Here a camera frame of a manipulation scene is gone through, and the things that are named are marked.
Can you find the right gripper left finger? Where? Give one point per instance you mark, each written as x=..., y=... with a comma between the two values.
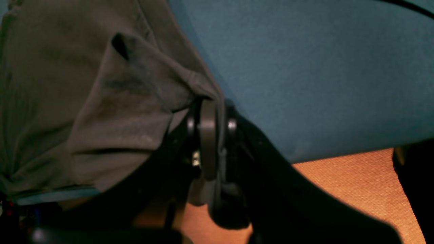
x=141, y=208

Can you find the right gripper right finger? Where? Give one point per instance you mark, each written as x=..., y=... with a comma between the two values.
x=259, y=187

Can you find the grey T-shirt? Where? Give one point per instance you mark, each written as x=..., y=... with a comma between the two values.
x=89, y=89

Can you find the blue table cloth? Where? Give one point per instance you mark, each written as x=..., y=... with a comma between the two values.
x=321, y=78

